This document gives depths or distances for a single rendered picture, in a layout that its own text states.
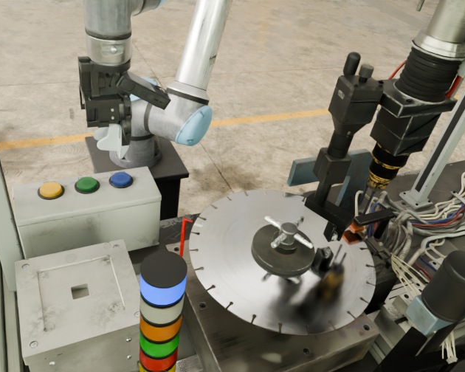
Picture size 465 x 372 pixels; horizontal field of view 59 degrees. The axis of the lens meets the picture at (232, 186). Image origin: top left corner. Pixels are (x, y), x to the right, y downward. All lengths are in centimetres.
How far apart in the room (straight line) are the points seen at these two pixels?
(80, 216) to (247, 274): 37
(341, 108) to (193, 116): 51
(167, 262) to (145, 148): 80
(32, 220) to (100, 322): 27
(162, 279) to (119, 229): 53
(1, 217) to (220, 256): 36
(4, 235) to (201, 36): 64
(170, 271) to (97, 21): 45
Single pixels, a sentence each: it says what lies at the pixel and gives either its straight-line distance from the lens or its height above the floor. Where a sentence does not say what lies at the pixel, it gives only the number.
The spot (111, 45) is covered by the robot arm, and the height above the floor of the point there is 121.
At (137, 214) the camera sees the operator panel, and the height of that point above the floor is 86.
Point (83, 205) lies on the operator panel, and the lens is 87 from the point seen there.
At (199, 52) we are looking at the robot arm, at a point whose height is 109.
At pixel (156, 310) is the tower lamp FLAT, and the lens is 43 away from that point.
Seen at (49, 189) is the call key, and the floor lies 91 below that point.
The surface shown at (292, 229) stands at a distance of 71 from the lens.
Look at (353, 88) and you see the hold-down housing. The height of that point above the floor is 125.
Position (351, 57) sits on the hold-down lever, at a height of 127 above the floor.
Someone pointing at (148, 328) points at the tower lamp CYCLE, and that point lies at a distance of 46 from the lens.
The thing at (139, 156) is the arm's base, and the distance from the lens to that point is 119.
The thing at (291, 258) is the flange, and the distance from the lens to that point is 72.
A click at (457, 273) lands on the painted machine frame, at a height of 112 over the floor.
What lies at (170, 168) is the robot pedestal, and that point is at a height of 75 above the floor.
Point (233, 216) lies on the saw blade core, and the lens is 78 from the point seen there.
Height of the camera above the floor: 147
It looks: 38 degrees down
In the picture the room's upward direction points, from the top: 10 degrees clockwise
